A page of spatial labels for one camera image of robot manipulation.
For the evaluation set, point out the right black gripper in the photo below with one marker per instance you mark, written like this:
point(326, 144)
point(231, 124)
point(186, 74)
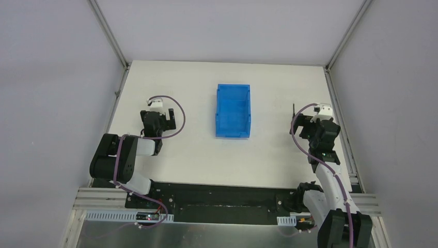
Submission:
point(308, 127)

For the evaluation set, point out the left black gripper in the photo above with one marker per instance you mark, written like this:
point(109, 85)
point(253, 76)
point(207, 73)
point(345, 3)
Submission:
point(157, 119)

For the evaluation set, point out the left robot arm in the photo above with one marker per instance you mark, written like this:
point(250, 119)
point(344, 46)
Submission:
point(115, 157)

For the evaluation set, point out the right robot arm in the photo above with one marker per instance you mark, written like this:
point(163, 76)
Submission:
point(339, 221)

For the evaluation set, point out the blue plastic bin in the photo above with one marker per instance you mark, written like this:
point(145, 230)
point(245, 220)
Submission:
point(233, 111)

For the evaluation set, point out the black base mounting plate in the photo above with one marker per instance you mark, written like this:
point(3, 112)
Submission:
point(196, 203)

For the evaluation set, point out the left controller board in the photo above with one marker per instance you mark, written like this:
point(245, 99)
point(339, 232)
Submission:
point(147, 216)

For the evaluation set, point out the controller board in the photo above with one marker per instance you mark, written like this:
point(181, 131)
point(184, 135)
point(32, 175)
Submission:
point(306, 223)
point(147, 216)

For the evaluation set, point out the right controller board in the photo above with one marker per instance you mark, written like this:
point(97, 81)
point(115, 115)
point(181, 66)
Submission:
point(306, 223)

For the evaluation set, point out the metal sheet front panel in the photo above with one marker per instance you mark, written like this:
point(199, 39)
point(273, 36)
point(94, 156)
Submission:
point(115, 234)

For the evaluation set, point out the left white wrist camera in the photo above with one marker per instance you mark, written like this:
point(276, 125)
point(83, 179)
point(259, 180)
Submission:
point(155, 104)

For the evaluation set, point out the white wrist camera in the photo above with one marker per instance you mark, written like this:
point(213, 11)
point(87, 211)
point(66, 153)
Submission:
point(322, 111)
point(155, 104)

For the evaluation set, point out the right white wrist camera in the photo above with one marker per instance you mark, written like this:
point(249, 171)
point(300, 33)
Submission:
point(322, 111)

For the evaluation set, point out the right aluminium frame post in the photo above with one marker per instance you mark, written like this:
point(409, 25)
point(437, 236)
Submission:
point(351, 28)

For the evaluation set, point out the aluminium frame post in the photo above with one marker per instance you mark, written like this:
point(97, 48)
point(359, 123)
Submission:
point(351, 28)
point(102, 21)

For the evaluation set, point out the right white slotted cable duct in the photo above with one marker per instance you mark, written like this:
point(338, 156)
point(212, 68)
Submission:
point(286, 221)

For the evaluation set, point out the white slotted cable duct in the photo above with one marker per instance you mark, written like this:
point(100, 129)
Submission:
point(122, 216)
point(286, 221)

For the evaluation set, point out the aluminium front frame rail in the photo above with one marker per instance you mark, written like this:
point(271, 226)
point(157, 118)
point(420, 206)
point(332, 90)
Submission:
point(115, 199)

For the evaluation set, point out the left white slotted cable duct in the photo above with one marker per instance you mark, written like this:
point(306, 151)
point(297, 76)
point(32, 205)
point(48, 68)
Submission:
point(122, 216)

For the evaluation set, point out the left aluminium frame post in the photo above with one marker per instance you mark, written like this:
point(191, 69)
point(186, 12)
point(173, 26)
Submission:
point(102, 21)

